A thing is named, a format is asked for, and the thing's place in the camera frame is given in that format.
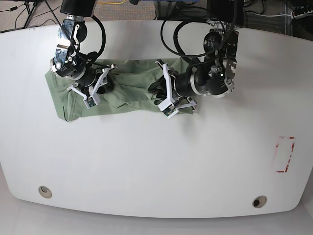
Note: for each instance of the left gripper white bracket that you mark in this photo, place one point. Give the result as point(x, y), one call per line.
point(163, 95)

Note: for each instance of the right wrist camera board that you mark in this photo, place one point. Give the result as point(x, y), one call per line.
point(89, 103)

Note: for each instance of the left table cable grommet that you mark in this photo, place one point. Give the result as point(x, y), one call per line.
point(45, 192)

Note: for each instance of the table cable grommet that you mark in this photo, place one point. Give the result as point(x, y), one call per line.
point(259, 201)
point(45, 192)

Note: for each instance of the green t-shirt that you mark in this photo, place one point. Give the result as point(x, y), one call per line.
point(131, 80)

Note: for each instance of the right table cable grommet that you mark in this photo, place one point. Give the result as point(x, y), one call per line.
point(259, 201)

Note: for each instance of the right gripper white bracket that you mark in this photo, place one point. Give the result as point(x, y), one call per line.
point(93, 82)

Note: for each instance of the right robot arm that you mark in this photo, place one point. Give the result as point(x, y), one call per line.
point(68, 62)

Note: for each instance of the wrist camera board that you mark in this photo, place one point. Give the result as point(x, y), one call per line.
point(170, 113)
point(89, 103)

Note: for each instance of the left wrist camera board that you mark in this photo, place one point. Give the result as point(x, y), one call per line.
point(170, 113)

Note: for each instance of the red tape rectangle marking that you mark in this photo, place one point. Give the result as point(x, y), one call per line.
point(283, 154)

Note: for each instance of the white power strip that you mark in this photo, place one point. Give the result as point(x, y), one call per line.
point(303, 11)

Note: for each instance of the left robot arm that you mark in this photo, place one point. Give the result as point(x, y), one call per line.
point(211, 73)

